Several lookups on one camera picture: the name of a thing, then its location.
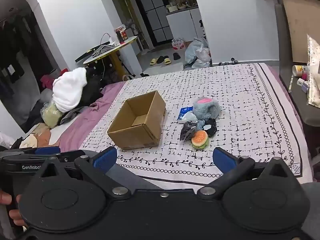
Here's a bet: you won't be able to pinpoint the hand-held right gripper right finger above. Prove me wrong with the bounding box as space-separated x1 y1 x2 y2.
197 147 292 197

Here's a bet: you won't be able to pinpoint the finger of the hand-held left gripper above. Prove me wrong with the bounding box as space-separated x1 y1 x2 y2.
51 151 87 159
0 147 61 156

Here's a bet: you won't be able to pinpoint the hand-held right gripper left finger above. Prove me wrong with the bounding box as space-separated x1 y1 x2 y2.
35 147 130 198

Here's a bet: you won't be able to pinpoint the burger toy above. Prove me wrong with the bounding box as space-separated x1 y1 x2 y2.
191 130 209 149

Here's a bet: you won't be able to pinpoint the black fuzzy hair tie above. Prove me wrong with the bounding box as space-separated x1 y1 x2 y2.
201 118 217 137

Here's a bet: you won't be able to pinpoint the black item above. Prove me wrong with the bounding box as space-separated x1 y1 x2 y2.
179 121 199 142

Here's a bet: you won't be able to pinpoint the grey plush toy pink patch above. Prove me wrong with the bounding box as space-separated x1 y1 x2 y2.
192 97 221 120

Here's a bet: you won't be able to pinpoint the white fluffy cloth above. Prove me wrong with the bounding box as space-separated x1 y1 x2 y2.
181 112 198 124

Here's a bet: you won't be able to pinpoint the cardboard box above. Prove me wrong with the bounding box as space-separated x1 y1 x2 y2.
107 90 167 151

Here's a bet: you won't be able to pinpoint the blue tissue packet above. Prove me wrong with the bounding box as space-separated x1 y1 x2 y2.
177 106 194 123

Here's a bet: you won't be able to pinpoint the person's left hand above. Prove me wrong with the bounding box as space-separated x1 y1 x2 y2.
0 189 25 227

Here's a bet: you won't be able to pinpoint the beige clothes pile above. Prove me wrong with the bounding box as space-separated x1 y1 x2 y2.
11 122 60 150

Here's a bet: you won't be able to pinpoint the purple bed sheet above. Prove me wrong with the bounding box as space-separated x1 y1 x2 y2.
59 81 125 153

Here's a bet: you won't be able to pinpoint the pale yellow cloth bundle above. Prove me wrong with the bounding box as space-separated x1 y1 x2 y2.
40 100 64 128

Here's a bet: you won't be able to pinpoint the grey garment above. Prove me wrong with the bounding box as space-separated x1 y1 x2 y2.
60 106 90 125

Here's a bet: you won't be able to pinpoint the white towel bundle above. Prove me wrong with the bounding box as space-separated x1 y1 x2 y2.
52 67 88 113

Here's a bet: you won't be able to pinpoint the black patterned white blanket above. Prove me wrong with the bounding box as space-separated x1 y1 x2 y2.
79 62 314 193

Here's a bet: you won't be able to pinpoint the red cloth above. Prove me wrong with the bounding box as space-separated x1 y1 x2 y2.
40 74 55 90

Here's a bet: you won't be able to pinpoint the black clothes pile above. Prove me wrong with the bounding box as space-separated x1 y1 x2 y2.
75 67 112 108

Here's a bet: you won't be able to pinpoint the dark grey nightstand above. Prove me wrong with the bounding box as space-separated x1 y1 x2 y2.
280 64 320 128

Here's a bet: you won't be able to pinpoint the long black flat case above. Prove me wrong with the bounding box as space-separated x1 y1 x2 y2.
75 45 103 62

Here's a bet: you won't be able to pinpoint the hanging dark clothes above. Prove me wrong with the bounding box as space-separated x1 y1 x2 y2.
0 12 54 100

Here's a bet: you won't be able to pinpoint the white plastic bag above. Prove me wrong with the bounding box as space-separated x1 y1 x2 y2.
191 46 212 68

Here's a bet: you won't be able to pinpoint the grey floor mat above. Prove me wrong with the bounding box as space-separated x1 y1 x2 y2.
144 62 184 77

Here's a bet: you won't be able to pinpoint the round yellow edged table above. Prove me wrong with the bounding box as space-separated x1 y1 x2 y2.
82 35 138 80

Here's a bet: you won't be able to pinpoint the grey plastic bag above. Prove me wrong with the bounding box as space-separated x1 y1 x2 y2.
184 37 209 64

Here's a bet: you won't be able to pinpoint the white yellow cup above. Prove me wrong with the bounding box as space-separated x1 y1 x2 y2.
292 65 307 77

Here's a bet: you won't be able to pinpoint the dark red canister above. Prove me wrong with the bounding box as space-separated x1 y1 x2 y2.
114 26 128 43

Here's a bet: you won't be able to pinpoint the pack of water bottles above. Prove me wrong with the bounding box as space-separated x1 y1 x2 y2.
172 37 187 50

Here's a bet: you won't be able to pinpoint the white cabinet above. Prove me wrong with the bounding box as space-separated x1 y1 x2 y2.
165 7 203 42

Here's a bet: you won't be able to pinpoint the grey framed padded headboard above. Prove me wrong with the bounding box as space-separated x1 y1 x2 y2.
275 0 320 64

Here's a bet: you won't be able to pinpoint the black framed glass door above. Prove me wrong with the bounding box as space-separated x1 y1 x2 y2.
132 0 173 43

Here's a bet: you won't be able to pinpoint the white charger with cable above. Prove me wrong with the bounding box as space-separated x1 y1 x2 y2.
100 32 114 46

